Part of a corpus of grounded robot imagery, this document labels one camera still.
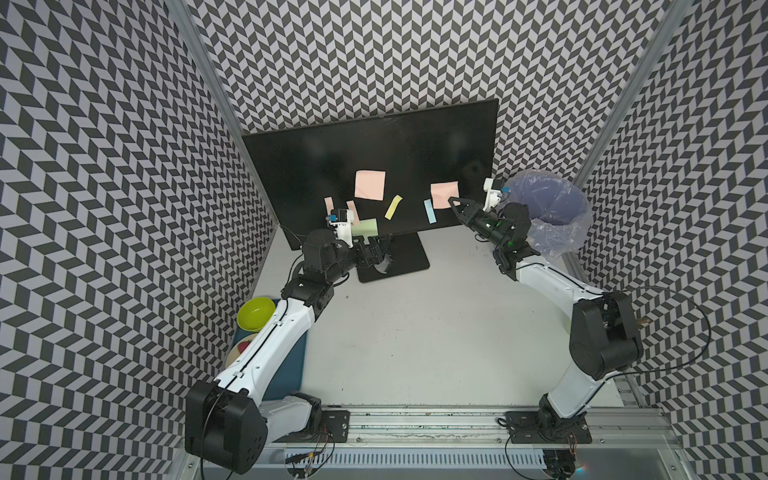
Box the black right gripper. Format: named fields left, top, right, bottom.
left=448, top=195, right=508, bottom=247

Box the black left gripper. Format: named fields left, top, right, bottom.
left=324, top=233, right=389, bottom=283

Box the green sticky note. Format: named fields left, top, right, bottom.
left=351, top=218, right=379, bottom=238

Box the blue sticky strip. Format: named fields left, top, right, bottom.
left=424, top=199, right=437, bottom=224

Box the yellow sticky strip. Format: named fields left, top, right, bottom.
left=384, top=195, right=403, bottom=220

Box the large pink sticky note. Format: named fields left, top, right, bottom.
left=354, top=170, right=386, bottom=201

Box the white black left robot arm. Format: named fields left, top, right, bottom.
left=184, top=227, right=391, bottom=474

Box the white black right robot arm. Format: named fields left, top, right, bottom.
left=449, top=197, right=644, bottom=444

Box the black computer monitor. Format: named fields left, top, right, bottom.
left=244, top=100, right=499, bottom=283

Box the blue bin with plastic liner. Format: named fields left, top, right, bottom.
left=499, top=170, right=593, bottom=258

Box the lime green bowl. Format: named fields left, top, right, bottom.
left=236, top=297, right=276, bottom=332

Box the cream plate with red centre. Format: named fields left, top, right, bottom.
left=224, top=333, right=257, bottom=368

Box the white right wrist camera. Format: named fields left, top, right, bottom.
left=483, top=177, right=510, bottom=212

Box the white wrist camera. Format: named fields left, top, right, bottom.
left=327, top=209, right=355, bottom=247
left=483, top=177, right=510, bottom=212

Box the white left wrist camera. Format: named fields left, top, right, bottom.
left=327, top=209, right=355, bottom=247

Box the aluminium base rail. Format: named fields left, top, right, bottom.
left=244, top=405, right=696, bottom=479

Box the aluminium corner post right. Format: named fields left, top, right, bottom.
left=573, top=0, right=694, bottom=189

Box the aluminium corner post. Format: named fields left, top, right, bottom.
left=165, top=0, right=278, bottom=224
left=573, top=0, right=694, bottom=189

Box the aluminium corner post left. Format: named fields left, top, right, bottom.
left=165, top=0, right=278, bottom=224

